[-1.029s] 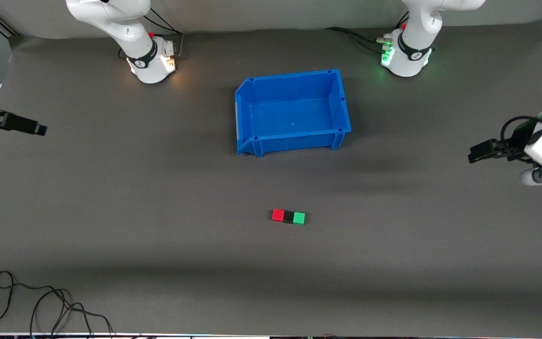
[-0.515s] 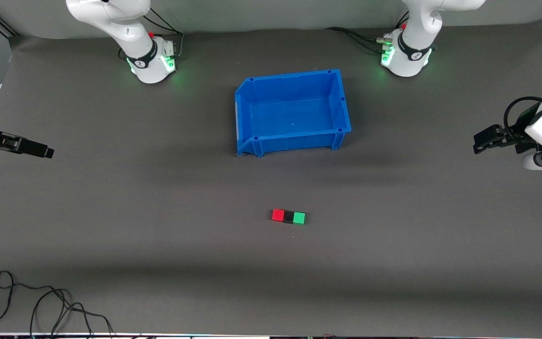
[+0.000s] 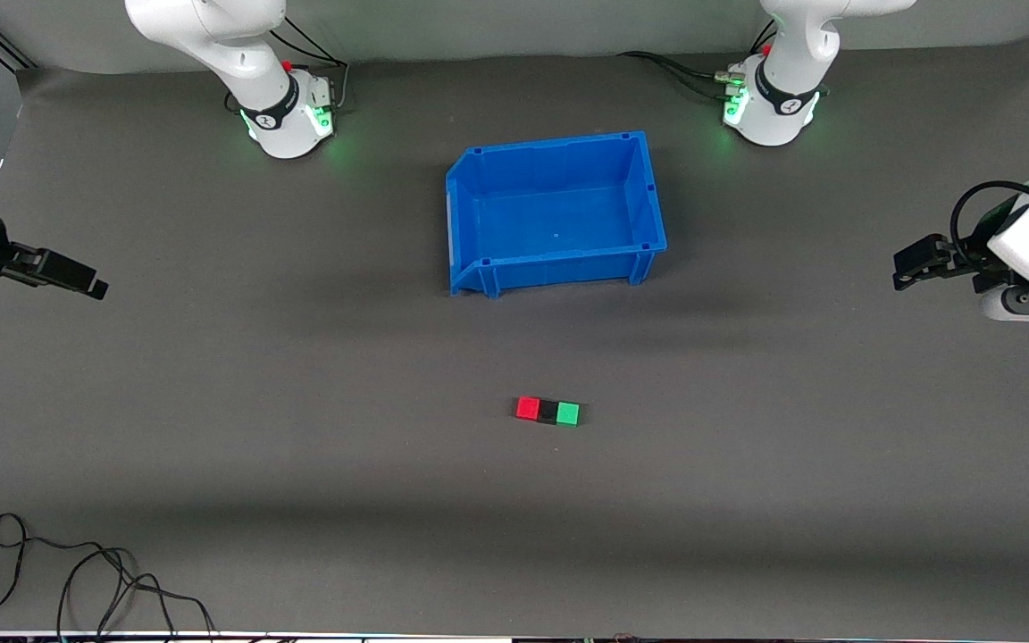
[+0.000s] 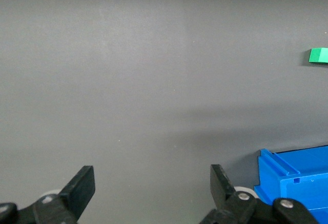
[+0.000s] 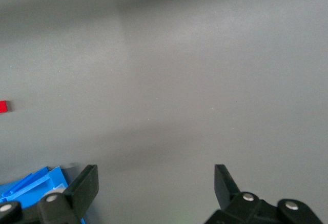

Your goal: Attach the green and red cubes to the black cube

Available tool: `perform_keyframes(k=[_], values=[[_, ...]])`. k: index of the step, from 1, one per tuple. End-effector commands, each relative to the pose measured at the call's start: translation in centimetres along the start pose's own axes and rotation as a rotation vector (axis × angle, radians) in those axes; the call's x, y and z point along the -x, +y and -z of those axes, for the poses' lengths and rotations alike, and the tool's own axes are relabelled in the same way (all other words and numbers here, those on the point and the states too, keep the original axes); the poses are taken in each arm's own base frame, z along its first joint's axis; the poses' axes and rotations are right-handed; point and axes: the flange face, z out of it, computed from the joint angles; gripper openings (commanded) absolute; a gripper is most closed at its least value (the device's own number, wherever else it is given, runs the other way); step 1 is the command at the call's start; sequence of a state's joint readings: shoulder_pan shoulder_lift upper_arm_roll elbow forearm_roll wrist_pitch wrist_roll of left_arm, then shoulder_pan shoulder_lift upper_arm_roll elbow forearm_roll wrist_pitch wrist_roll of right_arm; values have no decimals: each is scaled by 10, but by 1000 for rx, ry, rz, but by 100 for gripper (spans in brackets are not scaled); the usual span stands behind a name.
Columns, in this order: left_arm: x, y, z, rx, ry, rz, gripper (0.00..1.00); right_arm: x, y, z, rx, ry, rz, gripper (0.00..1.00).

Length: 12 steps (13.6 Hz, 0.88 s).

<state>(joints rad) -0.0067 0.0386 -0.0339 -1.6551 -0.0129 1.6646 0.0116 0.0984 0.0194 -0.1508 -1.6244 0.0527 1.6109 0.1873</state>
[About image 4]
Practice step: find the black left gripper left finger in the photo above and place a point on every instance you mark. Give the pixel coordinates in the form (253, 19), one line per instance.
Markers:
(77, 190)

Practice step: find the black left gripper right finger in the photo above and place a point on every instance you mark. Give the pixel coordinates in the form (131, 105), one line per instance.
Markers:
(223, 190)

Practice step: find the small green cube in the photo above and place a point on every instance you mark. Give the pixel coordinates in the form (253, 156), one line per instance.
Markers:
(319, 55)

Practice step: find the blue plastic storage bin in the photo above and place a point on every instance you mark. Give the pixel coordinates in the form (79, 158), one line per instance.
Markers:
(302, 172)

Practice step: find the dark grey table mat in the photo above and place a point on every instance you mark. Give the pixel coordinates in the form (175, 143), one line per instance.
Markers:
(128, 80)

